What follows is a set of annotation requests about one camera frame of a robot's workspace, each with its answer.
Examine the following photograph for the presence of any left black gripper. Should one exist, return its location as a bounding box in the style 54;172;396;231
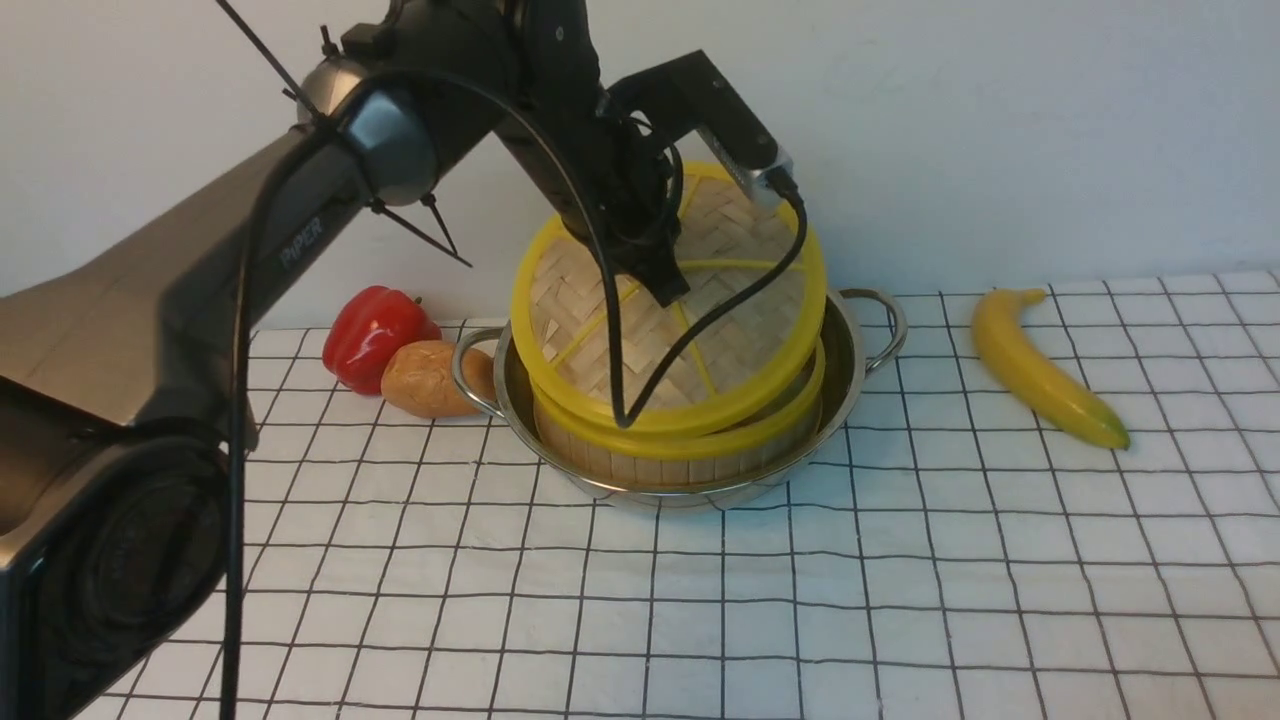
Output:
495;1;690;307

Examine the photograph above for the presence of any woven bamboo steamer lid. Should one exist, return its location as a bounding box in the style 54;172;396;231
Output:
509;163;827;434

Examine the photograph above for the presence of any bamboo steamer basket yellow rim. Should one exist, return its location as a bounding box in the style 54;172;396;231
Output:
532;341;827;488

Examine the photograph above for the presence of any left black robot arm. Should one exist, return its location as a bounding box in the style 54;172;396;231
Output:
3;1;687;719

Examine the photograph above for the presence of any brown potato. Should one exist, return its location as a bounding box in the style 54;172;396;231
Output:
381;340;481;419

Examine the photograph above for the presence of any red bell pepper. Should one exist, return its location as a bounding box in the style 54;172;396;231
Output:
323;284;442;396

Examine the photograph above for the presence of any yellow banana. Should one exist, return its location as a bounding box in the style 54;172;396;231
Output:
970;288;1132;450

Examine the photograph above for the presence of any white checkered tablecloth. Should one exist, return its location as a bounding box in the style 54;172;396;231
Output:
70;270;1280;720

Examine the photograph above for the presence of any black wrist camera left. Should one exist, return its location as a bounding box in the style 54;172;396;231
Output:
608;50;800;210

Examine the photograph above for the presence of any stainless steel two-handled pot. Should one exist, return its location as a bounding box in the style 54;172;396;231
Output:
451;288;908;512

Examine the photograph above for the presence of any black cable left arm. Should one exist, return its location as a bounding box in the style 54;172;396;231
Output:
215;65;809;720

